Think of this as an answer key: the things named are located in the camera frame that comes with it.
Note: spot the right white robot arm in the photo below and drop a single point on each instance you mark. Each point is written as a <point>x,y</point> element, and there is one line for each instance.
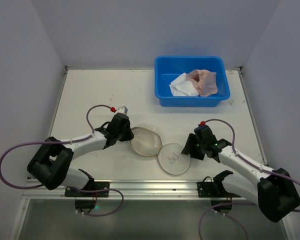
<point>271,190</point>

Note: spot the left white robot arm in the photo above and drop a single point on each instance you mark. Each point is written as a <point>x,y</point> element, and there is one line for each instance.
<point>51,163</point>

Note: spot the pink beige bra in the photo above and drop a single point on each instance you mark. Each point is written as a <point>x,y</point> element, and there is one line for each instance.
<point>204,81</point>

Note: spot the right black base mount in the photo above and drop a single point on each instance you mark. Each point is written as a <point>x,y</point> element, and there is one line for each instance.
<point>213,189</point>

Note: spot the aluminium front rail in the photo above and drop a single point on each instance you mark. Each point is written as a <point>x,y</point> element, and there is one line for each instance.
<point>132,190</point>

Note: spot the blue plastic bin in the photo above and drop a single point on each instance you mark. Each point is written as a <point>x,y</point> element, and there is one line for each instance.
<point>168,68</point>

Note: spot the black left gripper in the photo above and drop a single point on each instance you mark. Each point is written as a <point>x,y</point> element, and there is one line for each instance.
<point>126,132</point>

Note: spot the white mesh laundry bag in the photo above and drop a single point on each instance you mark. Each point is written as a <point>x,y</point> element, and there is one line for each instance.
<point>148,143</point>

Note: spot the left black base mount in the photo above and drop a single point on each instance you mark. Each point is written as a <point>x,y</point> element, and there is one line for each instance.
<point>87,201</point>

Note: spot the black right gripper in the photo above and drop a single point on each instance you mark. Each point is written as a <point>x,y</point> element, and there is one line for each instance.
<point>190,146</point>

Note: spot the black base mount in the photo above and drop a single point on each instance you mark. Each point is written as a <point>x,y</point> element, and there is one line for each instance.
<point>213,189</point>
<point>87,201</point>

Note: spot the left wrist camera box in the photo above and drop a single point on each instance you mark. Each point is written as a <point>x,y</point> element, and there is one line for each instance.
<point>122,110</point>

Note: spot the white padded bra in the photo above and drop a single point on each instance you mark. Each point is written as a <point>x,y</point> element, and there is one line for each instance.
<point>181,87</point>

